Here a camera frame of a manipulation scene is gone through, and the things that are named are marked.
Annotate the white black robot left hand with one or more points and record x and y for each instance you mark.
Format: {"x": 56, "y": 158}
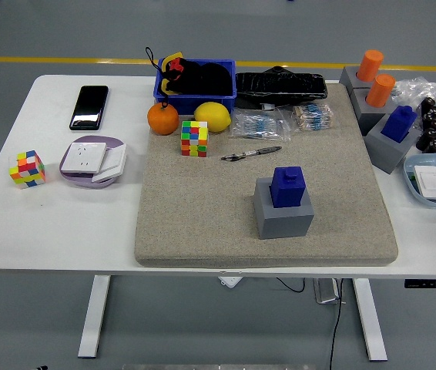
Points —
{"x": 41, "y": 368}

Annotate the blue square seal with notched knob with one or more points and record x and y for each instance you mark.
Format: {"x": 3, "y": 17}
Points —
{"x": 287, "y": 190}

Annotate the grey seal holder block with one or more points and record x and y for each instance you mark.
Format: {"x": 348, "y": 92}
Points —
{"x": 368, "y": 117}
{"x": 283, "y": 225}
{"x": 389, "y": 152}
{"x": 349, "y": 79}

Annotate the blue square seal with plain knob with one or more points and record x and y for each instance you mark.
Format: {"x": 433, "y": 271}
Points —
{"x": 398, "y": 123}

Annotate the orange cylinder seal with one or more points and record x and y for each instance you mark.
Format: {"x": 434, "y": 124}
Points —
{"x": 370, "y": 65}
{"x": 379, "y": 90}

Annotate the white table leg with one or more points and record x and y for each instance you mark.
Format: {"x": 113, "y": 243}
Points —
{"x": 94, "y": 316}
{"x": 370, "y": 320}

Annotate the purple dish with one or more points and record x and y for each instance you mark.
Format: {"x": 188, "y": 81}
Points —
{"x": 85, "y": 181}

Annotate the multicolour puzzle cube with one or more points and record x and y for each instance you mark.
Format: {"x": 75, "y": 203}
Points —
{"x": 27, "y": 169}
{"x": 194, "y": 138}

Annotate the grey-brown mat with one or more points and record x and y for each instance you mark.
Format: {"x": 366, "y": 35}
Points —
{"x": 202, "y": 216}

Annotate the black smartphone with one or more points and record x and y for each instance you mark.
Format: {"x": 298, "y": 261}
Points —
{"x": 89, "y": 108}

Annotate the orange fruit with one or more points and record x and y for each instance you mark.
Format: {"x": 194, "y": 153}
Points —
{"x": 163, "y": 119}

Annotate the black silver pen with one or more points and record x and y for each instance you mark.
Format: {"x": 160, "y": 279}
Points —
{"x": 254, "y": 152}

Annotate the yellow lemon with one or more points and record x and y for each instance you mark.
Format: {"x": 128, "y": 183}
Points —
{"x": 212, "y": 116}

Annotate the blue plastic bin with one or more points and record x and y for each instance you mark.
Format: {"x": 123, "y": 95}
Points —
{"x": 202, "y": 103}

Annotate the large clear bag of resistors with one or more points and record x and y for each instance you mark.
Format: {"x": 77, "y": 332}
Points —
{"x": 258, "y": 125}

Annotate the black pouch with red tag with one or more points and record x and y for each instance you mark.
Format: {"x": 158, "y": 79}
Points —
{"x": 206, "y": 79}

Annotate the yellow flat item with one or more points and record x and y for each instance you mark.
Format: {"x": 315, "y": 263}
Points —
{"x": 173, "y": 56}

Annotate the black keyboard in plastic wrap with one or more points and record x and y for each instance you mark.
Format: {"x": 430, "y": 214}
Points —
{"x": 279, "y": 86}

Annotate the small clear bag of resistors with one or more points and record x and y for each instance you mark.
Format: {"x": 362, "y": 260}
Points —
{"x": 314, "y": 117}

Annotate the black table control panel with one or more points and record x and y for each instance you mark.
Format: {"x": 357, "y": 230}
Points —
{"x": 433, "y": 284}

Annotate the light blue dish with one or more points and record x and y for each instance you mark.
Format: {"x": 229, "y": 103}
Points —
{"x": 410, "y": 169}

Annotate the clear crumpled plastic bag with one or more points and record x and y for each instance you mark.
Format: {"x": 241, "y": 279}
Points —
{"x": 414, "y": 90}

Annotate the white wall socket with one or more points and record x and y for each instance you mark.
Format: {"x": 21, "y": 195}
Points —
{"x": 84, "y": 157}

